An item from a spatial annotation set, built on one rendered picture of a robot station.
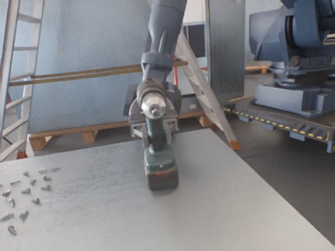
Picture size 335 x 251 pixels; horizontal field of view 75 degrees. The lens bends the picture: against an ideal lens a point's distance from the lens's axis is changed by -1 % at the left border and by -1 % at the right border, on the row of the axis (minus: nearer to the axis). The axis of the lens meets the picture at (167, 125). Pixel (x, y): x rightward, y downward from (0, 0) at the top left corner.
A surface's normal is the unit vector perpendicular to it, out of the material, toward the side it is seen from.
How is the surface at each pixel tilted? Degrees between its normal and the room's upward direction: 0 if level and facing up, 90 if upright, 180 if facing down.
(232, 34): 90
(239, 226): 0
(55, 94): 90
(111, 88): 90
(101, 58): 90
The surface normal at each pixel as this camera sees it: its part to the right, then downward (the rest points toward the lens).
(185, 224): -0.10, -0.93
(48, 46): 0.12, 0.33
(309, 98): -0.32, 0.36
